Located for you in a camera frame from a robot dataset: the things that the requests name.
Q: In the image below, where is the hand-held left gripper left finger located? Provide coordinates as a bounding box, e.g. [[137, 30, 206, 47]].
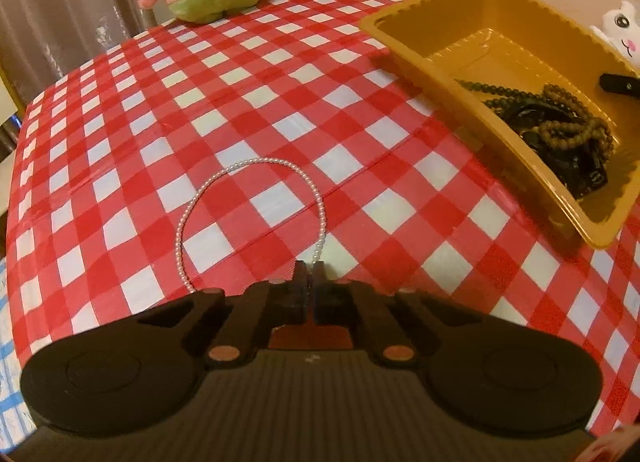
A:
[[135, 260, 312, 369]]

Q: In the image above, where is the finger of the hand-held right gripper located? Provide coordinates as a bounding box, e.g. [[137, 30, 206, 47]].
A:
[[599, 73, 640, 97]]

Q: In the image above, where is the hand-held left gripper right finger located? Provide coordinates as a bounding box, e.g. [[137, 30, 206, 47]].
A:
[[312, 262, 487, 369]]

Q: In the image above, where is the brown bead necklace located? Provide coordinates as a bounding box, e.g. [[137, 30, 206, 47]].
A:
[[529, 83, 616, 164]]

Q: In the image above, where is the white pearl necklace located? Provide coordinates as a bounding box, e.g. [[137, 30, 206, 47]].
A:
[[175, 158, 327, 296]]

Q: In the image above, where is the yellow plastic tray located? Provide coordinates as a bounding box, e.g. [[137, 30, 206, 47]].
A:
[[359, 0, 640, 250]]

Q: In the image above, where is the white bunny plush toy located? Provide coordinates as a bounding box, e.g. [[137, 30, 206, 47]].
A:
[[590, 0, 640, 65]]

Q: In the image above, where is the red checked tablecloth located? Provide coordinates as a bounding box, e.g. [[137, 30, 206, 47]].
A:
[[5, 0, 640, 438]]

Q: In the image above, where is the blue checked cloth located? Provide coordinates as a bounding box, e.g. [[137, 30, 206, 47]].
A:
[[0, 257, 37, 443]]

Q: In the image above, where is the shiny grey curtain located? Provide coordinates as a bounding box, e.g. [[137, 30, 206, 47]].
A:
[[0, 0, 176, 108]]

